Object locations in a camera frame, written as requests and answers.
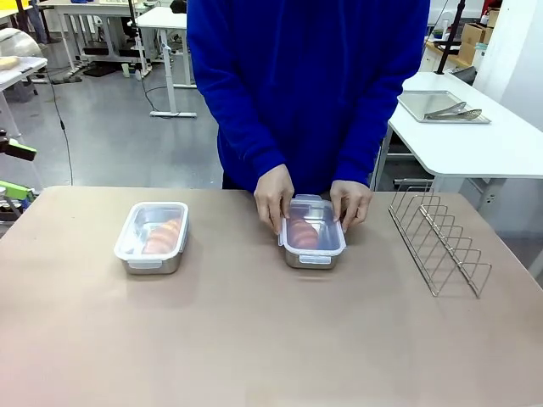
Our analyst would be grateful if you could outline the clear plastic clip lid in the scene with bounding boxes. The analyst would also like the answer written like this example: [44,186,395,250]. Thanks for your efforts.
[277,193,348,265]
[113,201,190,270]

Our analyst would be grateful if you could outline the metal serving tongs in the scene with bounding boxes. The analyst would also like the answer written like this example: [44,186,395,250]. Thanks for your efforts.
[423,101,484,121]

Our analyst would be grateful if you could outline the person right forearm blue sleeve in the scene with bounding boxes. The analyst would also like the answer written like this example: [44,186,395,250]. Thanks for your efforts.
[202,80,294,187]

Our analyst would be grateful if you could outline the person left forearm blue sleeve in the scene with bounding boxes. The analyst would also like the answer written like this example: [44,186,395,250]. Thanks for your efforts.
[334,71,425,187]

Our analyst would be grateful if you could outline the white table with bread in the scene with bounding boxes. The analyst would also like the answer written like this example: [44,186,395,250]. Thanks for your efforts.
[0,57,48,128]

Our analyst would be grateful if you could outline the person right hand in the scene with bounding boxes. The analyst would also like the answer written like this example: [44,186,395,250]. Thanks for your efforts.
[253,164,295,236]

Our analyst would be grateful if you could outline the person left hand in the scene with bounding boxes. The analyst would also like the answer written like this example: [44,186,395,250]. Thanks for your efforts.
[329,180,375,234]

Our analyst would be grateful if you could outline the clear plastic dome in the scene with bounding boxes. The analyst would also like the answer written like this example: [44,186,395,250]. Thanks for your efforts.
[0,27,43,59]

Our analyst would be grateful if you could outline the background person in jeans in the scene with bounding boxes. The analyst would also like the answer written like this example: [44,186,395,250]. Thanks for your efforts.
[24,0,50,46]

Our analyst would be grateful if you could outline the white framed workbench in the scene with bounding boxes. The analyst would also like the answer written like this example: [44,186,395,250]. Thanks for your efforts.
[50,0,149,75]

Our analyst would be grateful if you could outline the white standing desk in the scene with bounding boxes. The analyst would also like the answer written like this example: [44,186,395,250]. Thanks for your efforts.
[135,6,199,118]

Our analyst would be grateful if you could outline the person in blue sweater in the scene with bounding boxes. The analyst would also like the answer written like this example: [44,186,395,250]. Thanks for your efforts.
[186,0,432,196]

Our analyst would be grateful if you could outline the metal baking tray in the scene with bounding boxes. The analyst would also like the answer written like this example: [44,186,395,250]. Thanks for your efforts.
[397,90,492,125]

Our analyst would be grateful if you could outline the wooden workbench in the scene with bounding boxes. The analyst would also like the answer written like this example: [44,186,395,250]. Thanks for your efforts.
[423,40,473,71]

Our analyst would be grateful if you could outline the black tripod pole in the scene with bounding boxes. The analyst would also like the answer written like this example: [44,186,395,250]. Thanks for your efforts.
[436,0,466,76]

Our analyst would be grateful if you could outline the white side table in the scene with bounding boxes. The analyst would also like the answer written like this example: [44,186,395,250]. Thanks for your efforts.
[375,71,543,194]

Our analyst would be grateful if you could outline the cardboard box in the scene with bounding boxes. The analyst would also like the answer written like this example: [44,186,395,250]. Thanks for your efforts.
[457,40,479,64]
[460,23,493,46]

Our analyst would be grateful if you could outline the black floor cable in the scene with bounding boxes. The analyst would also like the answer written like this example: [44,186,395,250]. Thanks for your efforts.
[44,70,74,187]

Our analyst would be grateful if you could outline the metal wire lid rack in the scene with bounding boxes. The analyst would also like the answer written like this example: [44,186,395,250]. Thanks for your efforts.
[388,188,493,299]

